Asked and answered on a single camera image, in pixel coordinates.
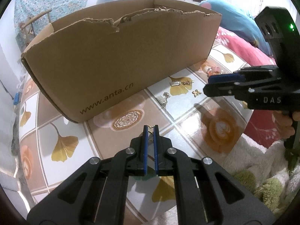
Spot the person's right hand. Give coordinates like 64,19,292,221
273,110,300,141

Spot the teal floral cloth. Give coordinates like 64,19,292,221
14,0,98,43

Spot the pink bead bracelet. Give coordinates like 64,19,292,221
206,67,221,76

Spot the brown cardboard box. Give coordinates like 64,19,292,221
21,0,223,123

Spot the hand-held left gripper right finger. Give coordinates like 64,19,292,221
153,125,275,225

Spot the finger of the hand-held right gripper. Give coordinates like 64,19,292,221
203,81,256,96
208,66,279,83

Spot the blue pillow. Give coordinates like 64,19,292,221
199,0,275,57

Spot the pink floral blanket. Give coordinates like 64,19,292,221
214,26,289,149

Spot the wooden chair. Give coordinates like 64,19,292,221
20,9,53,40

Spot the white curtain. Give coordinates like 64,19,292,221
0,44,24,193

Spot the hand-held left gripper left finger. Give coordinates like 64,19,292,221
27,125,150,225

